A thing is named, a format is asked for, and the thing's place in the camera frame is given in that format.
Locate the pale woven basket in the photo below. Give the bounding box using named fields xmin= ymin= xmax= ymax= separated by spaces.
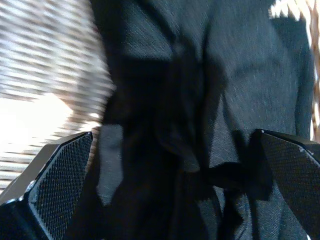
xmin=0 ymin=0 xmax=320 ymax=198

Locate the black garment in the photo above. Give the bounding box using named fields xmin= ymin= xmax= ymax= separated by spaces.
xmin=66 ymin=0 xmax=316 ymax=240

